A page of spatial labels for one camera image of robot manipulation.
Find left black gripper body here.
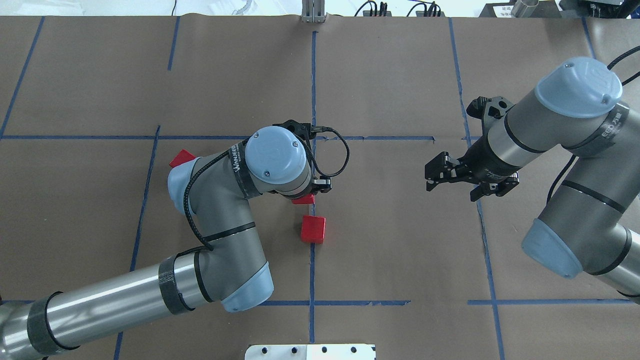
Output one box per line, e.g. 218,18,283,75
273,120,332,196

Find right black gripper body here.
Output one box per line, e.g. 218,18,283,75
460,96,520,197

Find brown paper table cover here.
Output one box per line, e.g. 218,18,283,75
0,14,639,360

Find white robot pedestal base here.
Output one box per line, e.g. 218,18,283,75
244,343,377,360

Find aluminium frame post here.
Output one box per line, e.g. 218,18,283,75
301,0,327,24

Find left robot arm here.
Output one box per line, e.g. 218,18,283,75
1,120,334,360

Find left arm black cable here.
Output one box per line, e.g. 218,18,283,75
182,126,351,251

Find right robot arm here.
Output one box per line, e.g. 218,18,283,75
424,56,640,303

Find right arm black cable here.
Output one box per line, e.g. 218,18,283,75
546,45,640,203

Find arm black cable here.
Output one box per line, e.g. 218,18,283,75
546,45,640,203
182,126,351,251

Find red cube block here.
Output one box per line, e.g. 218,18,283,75
291,193,316,205
169,149,197,169
300,215,326,244

